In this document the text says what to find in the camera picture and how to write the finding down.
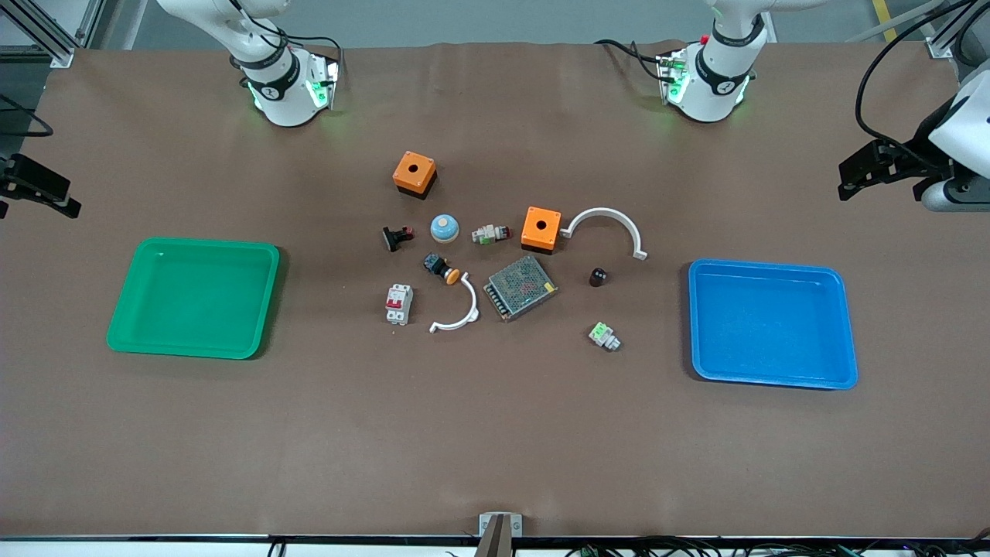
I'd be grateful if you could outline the orange button box with hole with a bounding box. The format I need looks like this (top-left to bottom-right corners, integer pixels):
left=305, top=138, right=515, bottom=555
left=521, top=206, right=563, bottom=255
left=392, top=150, right=438, bottom=200

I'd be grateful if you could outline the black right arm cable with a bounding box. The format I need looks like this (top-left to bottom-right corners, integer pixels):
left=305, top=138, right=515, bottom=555
left=0, top=93, right=53, bottom=138

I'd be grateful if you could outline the black base cable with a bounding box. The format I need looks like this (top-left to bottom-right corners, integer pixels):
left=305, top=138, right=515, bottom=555
left=255, top=15, right=345, bottom=67
left=594, top=37, right=670, bottom=82

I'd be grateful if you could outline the metal mesh power supply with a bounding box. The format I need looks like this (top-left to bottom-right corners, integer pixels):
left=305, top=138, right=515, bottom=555
left=483, top=255, right=559, bottom=323

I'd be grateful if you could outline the metal bracket with brown post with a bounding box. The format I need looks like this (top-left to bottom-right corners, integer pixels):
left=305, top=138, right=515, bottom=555
left=476, top=512, right=524, bottom=557

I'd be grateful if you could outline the aluminium frame profile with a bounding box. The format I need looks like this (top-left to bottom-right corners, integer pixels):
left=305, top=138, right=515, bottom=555
left=924, top=0, right=990, bottom=59
left=0, top=0, right=78, bottom=69

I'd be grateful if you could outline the brown table cover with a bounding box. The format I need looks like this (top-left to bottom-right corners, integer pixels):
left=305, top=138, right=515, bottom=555
left=0, top=39, right=990, bottom=538

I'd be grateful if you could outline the green plastic tray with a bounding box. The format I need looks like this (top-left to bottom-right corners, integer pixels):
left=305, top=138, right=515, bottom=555
left=106, top=237, right=281, bottom=361

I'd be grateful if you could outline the white half-ring pipe clamp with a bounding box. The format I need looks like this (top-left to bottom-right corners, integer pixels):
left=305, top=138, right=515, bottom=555
left=560, top=207, right=649, bottom=261
left=429, top=272, right=480, bottom=334

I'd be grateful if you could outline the orange mushroom push button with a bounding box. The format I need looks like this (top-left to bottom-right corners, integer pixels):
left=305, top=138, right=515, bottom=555
left=422, top=253, right=462, bottom=286

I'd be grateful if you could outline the blue plastic tray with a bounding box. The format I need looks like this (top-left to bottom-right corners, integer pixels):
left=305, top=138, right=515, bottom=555
left=688, top=259, right=859, bottom=391

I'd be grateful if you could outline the white circuit breaker red switch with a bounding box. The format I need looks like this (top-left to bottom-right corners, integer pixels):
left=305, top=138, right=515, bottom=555
left=385, top=283, right=415, bottom=326

